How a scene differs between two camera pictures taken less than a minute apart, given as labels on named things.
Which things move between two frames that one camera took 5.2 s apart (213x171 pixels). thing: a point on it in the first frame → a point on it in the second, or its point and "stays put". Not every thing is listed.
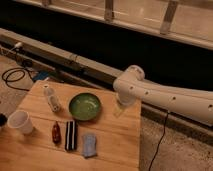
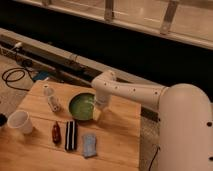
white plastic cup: [20, 120] stays put
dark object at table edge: [3, 120] stays put
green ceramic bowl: [84, 106] stays put
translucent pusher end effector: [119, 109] → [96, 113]
